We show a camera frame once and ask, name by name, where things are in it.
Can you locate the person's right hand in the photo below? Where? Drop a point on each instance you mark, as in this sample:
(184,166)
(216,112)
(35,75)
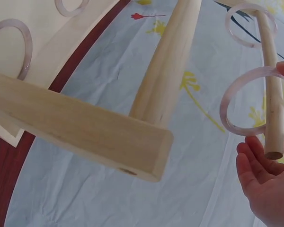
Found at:
(269,189)

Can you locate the person's right fingers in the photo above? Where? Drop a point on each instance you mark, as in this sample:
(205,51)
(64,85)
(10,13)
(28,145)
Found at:
(251,158)

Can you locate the cream mat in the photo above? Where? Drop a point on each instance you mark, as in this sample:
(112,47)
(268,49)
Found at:
(45,28)

